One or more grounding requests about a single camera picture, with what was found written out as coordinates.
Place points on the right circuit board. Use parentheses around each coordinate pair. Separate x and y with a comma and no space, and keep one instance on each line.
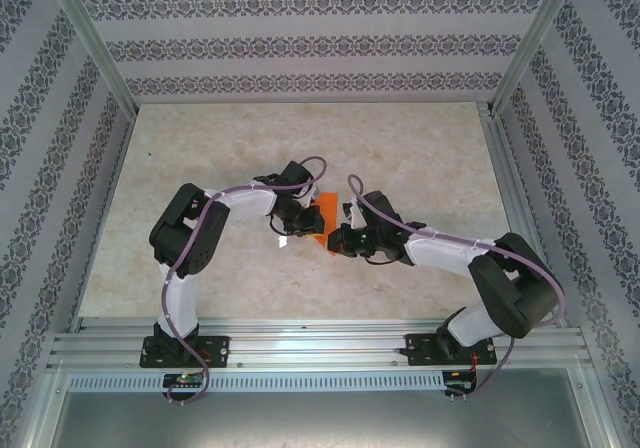
(457,382)

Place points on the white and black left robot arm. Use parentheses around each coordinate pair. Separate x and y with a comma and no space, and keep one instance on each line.
(250,204)

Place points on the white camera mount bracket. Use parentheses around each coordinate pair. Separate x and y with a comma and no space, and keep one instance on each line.
(307,193)
(352,215)

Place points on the aluminium corner post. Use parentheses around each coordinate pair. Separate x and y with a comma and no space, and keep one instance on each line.
(95,43)
(535,43)

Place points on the aluminium side rail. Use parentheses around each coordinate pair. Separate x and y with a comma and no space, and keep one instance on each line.
(107,208)
(520,193)

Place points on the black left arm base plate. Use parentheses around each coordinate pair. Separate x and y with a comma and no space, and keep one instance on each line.
(220,350)

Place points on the grey metal sheet panel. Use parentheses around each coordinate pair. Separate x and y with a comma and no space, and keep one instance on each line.
(320,418)

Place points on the orange cloth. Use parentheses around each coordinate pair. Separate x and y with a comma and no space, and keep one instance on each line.
(330,205)

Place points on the left circuit board green light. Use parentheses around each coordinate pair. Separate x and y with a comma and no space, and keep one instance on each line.
(185,379)

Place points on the white left camera mount bracket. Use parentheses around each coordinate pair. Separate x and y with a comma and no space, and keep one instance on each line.
(307,193)

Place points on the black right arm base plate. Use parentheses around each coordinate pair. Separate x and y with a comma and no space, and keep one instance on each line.
(417,353)

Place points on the white right camera mount bracket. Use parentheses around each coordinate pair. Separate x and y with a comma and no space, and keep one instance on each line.
(352,215)

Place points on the aluminium front rail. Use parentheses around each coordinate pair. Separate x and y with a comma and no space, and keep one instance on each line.
(310,340)

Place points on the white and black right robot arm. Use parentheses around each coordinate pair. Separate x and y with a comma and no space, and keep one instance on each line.
(440,255)

